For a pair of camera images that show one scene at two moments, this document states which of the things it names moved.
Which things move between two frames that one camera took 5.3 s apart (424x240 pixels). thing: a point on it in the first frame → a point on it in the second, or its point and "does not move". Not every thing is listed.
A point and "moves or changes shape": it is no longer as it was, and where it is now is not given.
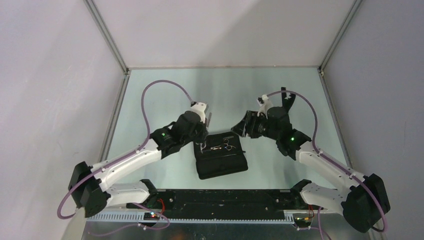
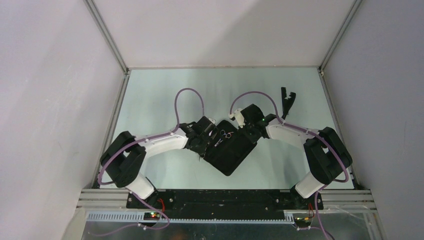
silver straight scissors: x=229 y=147 → x=228 y=135
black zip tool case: x=220 y=154 moves or changes shape
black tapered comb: x=290 y=101 does not move
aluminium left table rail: x=114 y=116 does not move
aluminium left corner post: x=108 y=35 does not move
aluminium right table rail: x=335 y=115 does not move
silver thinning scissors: x=203 y=148 moves or changes shape
